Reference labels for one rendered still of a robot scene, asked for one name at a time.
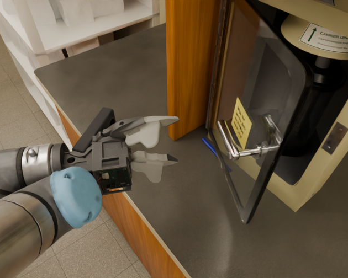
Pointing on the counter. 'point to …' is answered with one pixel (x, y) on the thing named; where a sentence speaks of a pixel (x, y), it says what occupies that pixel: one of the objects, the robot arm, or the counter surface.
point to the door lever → (232, 151)
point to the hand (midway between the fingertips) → (174, 139)
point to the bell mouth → (319, 39)
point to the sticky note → (241, 123)
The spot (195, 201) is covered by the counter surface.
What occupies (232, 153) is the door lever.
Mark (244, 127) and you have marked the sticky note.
